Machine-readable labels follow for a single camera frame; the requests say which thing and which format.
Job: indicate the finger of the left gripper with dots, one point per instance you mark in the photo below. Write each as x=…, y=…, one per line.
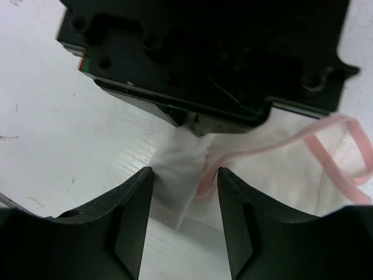
x=175, y=116
x=201, y=125

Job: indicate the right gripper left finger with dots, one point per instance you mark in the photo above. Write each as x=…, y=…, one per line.
x=104, y=238

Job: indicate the white underwear pink trim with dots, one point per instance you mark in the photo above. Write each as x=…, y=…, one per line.
x=313, y=166

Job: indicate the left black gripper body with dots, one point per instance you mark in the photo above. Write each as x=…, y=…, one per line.
x=229, y=61

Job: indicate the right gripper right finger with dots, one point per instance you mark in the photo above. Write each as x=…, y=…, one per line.
x=265, y=238

